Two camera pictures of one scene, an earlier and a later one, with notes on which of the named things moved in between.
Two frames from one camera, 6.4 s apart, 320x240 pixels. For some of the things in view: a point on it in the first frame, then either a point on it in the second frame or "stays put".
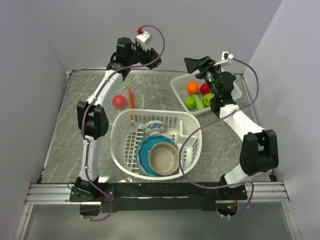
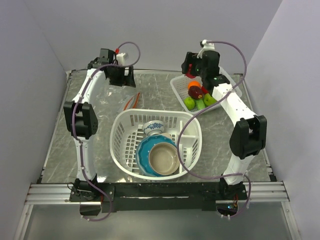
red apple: (119, 101) to (189, 74)
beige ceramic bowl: (164, 158) stays put
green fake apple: (206, 99) stays put
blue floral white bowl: (153, 127) stays put
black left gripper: (147, 53) to (128, 80)
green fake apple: (189, 102) stays put
